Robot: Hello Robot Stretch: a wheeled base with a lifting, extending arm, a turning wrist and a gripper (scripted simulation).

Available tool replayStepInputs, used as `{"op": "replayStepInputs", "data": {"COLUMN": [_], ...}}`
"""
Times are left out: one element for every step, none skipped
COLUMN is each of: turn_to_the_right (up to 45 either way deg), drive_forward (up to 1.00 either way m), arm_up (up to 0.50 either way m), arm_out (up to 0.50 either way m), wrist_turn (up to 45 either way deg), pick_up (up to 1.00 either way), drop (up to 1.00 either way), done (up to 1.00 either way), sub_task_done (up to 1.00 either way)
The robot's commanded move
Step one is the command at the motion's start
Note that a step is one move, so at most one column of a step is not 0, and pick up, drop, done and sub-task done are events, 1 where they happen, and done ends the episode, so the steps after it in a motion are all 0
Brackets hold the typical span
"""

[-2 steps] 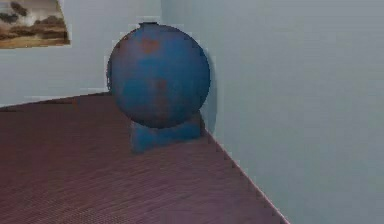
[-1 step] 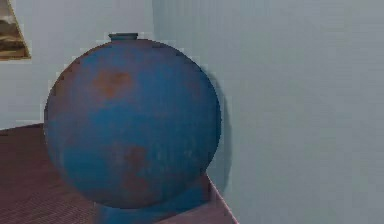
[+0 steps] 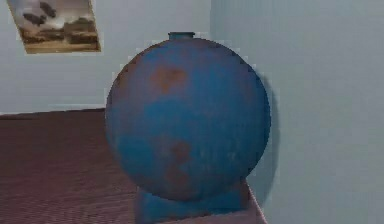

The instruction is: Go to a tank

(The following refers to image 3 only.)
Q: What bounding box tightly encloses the rusty blue round tank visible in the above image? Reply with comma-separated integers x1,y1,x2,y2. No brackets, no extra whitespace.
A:
104,31,272,224

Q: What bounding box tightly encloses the framed landscape picture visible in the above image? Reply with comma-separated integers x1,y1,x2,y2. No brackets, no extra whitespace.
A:
6,0,102,55

